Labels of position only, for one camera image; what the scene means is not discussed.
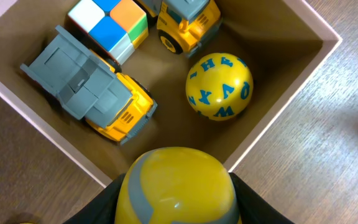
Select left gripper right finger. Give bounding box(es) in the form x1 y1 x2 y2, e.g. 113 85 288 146
229 172 294 224

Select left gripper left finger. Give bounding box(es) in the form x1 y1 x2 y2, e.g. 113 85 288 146
64 173 125 224

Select yellow ball with face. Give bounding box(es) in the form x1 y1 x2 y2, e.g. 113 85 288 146
114 147 242 224

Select yellow grey toy truck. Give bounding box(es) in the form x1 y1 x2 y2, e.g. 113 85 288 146
20 25 157 144

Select yellow ball blue letters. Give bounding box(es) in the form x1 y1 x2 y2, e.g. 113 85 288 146
185 53 254 121

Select colourful puzzle cube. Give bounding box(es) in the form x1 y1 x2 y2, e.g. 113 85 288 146
68 0 149 65

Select yellow grey toy loader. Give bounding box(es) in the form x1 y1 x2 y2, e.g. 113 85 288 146
136 0 223 57

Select white cardboard box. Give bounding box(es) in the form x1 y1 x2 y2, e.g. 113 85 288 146
0 1 342 186

